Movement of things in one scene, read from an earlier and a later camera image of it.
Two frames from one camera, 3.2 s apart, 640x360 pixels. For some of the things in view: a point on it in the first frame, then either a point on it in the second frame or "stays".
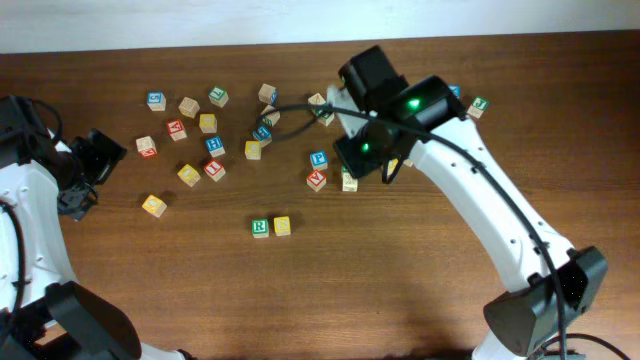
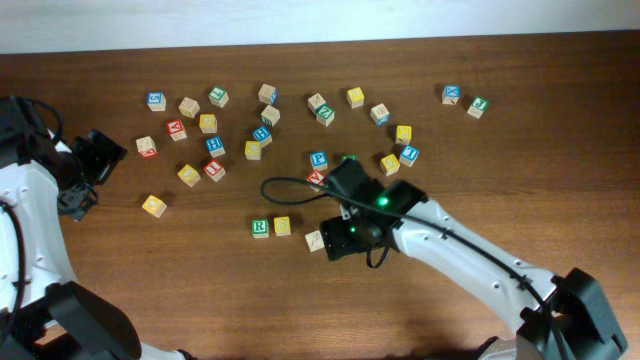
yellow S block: x=282 y=225 stays
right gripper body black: x=361 y=154 → x=347 y=231
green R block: x=260 y=227 stays
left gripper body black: x=92 y=166 stays
